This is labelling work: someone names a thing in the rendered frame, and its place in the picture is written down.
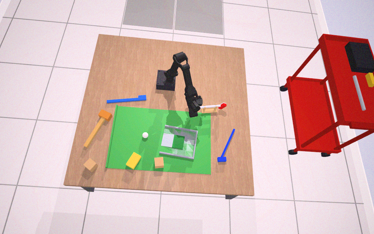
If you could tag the yellow rectangular block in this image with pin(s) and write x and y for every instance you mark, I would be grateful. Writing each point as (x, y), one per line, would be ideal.
(133, 160)

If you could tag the orange toy mallet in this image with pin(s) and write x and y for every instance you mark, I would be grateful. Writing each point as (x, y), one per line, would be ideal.
(104, 115)

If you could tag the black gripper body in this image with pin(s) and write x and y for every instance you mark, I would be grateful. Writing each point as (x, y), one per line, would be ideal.
(191, 113)

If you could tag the green flat mat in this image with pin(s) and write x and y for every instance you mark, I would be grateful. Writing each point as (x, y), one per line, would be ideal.
(132, 122)

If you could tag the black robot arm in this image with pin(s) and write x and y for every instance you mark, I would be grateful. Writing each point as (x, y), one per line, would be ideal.
(190, 91)

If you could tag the tan cube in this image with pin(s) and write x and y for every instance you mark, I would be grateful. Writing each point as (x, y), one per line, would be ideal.
(90, 164)
(159, 162)

